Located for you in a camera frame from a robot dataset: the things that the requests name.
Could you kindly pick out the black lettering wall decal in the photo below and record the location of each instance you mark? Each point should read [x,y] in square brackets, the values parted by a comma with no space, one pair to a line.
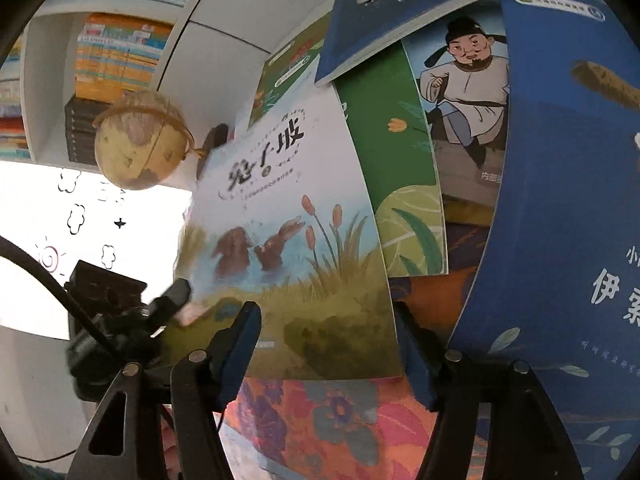
[110,194]

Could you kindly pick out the antique yellow globe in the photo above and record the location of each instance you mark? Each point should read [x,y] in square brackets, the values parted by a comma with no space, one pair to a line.
[135,145]

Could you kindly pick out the floral quilted mat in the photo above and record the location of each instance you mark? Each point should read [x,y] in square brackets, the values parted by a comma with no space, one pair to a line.
[325,425]

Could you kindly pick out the navy blue book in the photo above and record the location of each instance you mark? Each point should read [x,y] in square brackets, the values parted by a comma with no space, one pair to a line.
[370,35]

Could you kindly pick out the large blue book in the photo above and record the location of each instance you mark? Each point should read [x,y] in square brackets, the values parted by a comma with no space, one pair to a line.
[550,185]

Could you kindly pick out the light green cabbage book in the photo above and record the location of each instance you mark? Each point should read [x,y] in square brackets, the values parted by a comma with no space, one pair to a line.
[400,160]

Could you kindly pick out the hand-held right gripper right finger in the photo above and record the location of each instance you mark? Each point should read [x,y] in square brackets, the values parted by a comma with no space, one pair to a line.
[420,365]

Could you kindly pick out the red sun wall decal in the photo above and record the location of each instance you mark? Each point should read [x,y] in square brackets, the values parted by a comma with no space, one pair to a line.
[50,256]

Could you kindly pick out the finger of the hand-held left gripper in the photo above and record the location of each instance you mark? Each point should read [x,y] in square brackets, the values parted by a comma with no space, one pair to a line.
[170,302]

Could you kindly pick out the black star wall decal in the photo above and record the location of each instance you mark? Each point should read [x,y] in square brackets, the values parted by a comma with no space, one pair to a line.
[119,224]

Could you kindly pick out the white bookcase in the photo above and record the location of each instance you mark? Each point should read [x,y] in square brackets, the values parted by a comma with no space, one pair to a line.
[220,20]

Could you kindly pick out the row of yellow books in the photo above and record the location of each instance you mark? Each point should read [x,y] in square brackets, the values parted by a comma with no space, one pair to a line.
[120,60]

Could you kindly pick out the white book with rabbits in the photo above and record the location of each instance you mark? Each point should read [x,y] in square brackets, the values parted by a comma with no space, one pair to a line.
[300,185]

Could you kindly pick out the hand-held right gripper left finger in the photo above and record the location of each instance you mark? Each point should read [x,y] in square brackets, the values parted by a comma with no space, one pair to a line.
[240,355]

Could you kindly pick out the row of mixed colour books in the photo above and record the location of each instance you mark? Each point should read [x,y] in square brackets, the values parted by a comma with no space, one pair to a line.
[12,110]

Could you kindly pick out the pale blue robed man book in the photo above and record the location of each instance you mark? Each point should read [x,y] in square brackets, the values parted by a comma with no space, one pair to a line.
[465,85]

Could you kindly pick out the black outline cloud decal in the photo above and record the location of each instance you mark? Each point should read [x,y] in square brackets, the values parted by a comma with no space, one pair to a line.
[108,256]
[76,217]
[70,181]

